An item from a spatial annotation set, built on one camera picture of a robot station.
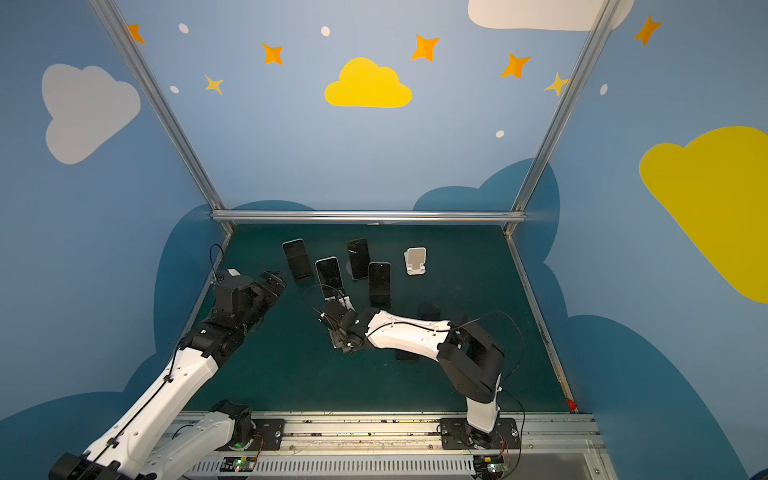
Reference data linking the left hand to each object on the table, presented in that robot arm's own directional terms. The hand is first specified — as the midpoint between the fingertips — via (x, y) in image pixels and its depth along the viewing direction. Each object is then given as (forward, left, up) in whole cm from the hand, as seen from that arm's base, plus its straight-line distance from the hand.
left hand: (282, 282), depth 79 cm
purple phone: (+13, -26, -19) cm, 34 cm away
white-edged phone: (+20, -7, -25) cm, 33 cm away
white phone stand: (+22, -38, -16) cm, 47 cm away
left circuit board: (-38, +7, -22) cm, 45 cm away
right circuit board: (-38, -54, -22) cm, 69 cm away
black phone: (+19, +3, -13) cm, 24 cm away
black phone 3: (-23, -31, +11) cm, 40 cm away
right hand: (-5, -17, -14) cm, 22 cm away
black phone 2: (+25, -18, -20) cm, 36 cm away
